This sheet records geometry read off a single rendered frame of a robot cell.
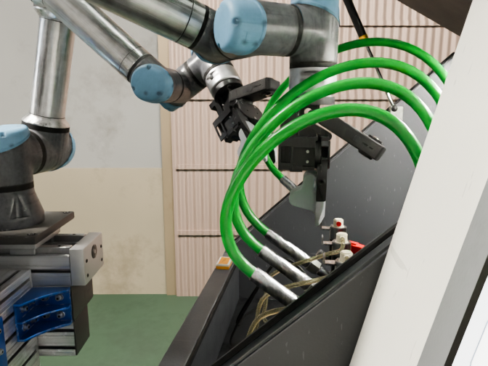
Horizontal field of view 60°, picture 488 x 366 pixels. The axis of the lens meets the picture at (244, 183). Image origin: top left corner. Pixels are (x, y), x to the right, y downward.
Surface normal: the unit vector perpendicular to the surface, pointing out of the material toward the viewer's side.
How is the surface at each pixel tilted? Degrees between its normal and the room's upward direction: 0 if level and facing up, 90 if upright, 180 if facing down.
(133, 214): 90
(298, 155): 90
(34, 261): 90
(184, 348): 0
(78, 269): 90
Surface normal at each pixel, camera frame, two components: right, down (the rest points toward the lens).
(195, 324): 0.00, -0.98
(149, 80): -0.22, 0.18
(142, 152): 0.01, 0.18
